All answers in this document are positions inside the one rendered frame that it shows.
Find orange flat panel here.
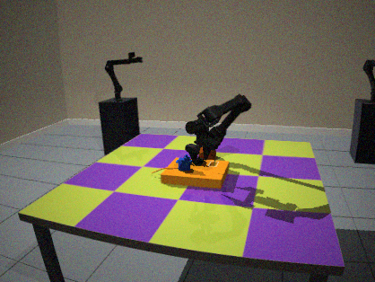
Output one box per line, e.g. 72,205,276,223
161,156,230,189

